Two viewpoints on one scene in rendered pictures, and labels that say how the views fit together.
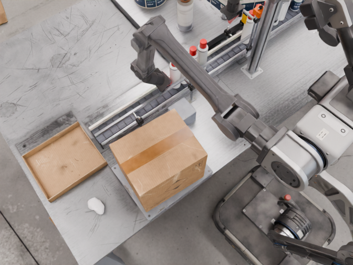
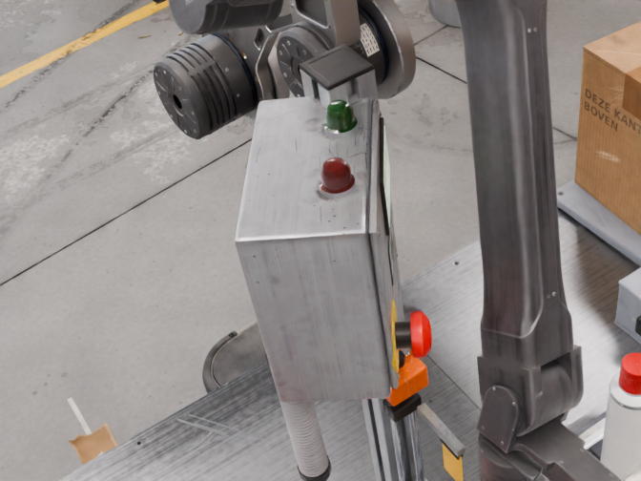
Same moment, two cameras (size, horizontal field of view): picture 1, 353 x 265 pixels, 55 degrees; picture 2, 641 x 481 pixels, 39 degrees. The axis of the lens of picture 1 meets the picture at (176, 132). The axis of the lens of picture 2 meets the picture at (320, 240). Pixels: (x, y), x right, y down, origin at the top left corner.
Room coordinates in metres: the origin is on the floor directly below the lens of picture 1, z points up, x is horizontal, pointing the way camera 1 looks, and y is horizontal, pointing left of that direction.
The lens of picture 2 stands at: (1.68, -0.32, 1.90)
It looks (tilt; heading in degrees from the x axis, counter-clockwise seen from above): 43 degrees down; 192
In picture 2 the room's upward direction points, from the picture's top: 11 degrees counter-clockwise
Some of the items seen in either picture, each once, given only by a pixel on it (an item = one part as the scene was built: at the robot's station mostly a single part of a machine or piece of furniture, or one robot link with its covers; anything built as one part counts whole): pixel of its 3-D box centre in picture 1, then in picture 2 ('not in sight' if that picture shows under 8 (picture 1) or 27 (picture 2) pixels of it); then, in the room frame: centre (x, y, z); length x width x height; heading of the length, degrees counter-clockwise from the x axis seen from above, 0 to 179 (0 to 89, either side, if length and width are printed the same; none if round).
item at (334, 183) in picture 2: not in sight; (336, 175); (1.18, -0.40, 1.49); 0.03 x 0.03 x 0.02
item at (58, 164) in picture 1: (64, 160); not in sight; (0.57, 0.52, 0.85); 0.30 x 0.26 x 0.04; 126
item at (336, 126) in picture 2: not in sight; (340, 115); (1.11, -0.41, 1.49); 0.03 x 0.03 x 0.02
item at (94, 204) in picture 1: (95, 206); not in sight; (0.35, 0.36, 0.85); 0.08 x 0.07 x 0.04; 16
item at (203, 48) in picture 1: (201, 55); (629, 419); (1.05, -0.14, 0.98); 0.05 x 0.05 x 0.20
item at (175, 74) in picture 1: (175, 72); not in sight; (0.95, 0.00, 0.98); 0.05 x 0.05 x 0.20
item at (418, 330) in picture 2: not in sight; (413, 334); (1.20, -0.36, 1.33); 0.04 x 0.03 x 0.04; 1
